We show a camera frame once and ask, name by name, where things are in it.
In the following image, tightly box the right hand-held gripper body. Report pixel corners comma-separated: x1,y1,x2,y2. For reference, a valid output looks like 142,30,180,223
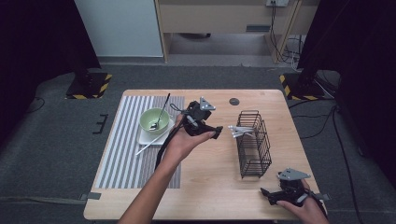
268,167,312,207

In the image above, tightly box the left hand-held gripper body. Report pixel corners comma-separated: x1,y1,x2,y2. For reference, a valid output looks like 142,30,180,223
184,96,217,137

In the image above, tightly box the black wire basket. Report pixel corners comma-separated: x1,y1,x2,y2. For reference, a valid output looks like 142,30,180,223
235,109,273,179

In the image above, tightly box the white square plate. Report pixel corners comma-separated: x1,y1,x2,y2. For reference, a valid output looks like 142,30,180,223
137,116,176,147

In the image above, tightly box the person's left hand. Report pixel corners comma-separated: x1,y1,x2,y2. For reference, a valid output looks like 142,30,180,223
162,113,218,166

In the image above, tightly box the person's right hand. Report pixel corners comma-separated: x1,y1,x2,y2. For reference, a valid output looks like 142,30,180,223
276,179,330,224

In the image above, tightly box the black spoon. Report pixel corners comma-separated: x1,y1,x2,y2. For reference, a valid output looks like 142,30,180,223
148,92,171,131

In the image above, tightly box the green bowl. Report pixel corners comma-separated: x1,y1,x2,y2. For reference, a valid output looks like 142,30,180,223
139,107,171,135

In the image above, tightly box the grey striped placemat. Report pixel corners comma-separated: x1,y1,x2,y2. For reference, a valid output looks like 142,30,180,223
94,95,186,189

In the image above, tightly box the black stand base striped tape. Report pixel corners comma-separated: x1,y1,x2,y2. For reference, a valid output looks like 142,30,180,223
278,72,328,102
64,72,113,101

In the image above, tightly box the light wooden desk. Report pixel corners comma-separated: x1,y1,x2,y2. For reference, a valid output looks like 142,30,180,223
154,0,321,64

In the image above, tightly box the grey label on desk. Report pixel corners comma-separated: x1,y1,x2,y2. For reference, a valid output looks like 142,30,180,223
246,24,272,34

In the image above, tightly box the white panel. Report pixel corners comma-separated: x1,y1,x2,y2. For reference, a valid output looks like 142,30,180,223
74,0,164,58

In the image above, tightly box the dark curtain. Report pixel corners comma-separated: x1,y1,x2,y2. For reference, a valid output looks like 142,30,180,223
0,0,102,147
297,0,396,188

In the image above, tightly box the thin black cord loop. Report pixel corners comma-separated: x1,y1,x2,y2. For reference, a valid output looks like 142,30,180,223
169,103,188,114

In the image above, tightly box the thick black gripper cable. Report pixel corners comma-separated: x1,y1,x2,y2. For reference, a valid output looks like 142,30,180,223
154,119,191,172

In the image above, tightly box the long black floor cable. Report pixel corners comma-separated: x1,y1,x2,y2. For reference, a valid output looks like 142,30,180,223
330,104,365,224

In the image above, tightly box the looped black floor cable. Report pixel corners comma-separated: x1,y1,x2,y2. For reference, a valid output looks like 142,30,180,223
288,98,339,140

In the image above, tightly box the bundle of cables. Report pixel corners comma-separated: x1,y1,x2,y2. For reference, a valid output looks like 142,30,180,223
312,69,341,99

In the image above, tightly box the black hanging cable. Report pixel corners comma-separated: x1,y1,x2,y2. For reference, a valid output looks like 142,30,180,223
269,1,300,64

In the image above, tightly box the thin black floor cable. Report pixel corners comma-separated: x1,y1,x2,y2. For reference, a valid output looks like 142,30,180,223
26,96,47,114

